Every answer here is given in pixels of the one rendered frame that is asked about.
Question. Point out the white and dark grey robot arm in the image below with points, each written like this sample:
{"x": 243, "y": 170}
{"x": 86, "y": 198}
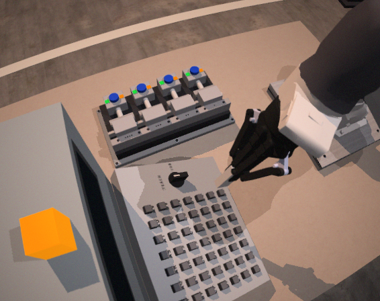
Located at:
{"x": 321, "y": 98}

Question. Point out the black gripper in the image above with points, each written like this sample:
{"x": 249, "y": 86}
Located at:
{"x": 254, "y": 143}

